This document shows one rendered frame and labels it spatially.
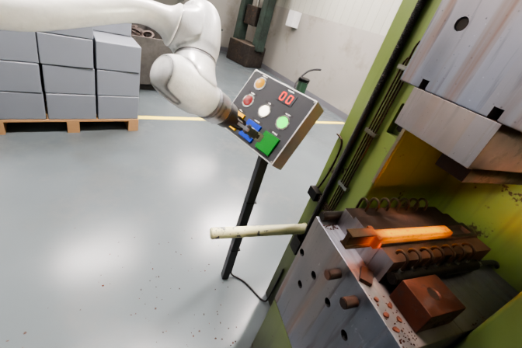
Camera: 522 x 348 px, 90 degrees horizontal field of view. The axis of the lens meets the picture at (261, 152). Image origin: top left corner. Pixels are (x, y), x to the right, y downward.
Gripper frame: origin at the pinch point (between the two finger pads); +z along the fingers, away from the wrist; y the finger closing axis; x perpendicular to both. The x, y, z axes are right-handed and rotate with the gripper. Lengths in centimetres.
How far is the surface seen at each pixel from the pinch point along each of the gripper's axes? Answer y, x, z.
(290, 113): 0.6, 14.0, 8.9
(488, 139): 53, 24, -14
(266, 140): -0.6, 0.8, 8.2
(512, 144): 57, 28, -8
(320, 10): -325, 294, 370
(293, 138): 7.0, 6.8, 10.0
